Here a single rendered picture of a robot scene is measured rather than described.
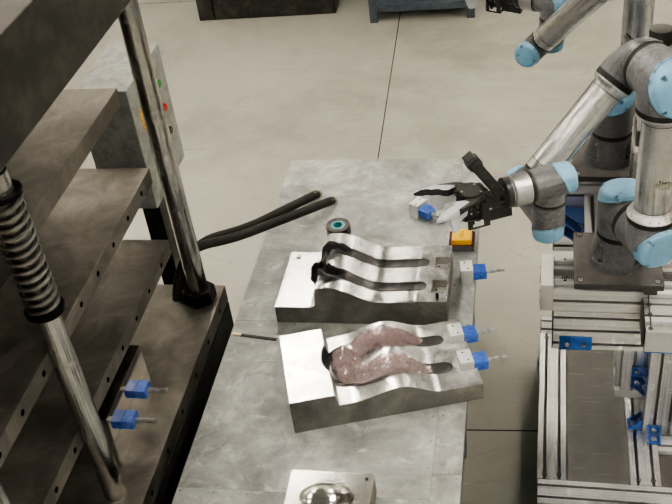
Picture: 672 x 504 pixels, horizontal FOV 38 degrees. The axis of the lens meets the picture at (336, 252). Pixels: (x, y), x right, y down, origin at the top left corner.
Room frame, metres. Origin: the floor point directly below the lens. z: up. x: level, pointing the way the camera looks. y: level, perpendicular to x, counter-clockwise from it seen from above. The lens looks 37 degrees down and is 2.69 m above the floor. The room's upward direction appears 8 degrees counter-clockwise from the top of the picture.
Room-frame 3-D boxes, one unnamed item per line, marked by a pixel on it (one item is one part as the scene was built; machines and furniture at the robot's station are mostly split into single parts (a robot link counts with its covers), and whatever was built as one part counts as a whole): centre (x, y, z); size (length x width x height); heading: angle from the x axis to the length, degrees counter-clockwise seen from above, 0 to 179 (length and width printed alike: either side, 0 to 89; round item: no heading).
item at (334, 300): (2.27, -0.07, 0.87); 0.50 x 0.26 x 0.14; 76
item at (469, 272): (2.27, -0.43, 0.83); 0.13 x 0.05 x 0.05; 84
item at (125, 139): (2.64, 0.55, 0.74); 0.30 x 0.22 x 1.47; 166
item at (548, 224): (1.83, -0.49, 1.34); 0.11 x 0.08 x 0.11; 11
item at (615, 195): (1.98, -0.73, 1.20); 0.13 x 0.12 x 0.14; 11
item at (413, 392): (1.90, -0.07, 0.86); 0.50 x 0.26 x 0.11; 93
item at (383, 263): (2.25, -0.09, 0.92); 0.35 x 0.16 x 0.09; 76
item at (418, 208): (2.60, -0.32, 0.83); 0.13 x 0.05 x 0.05; 43
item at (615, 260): (1.99, -0.73, 1.09); 0.15 x 0.15 x 0.10
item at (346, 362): (1.91, -0.07, 0.90); 0.26 x 0.18 x 0.08; 93
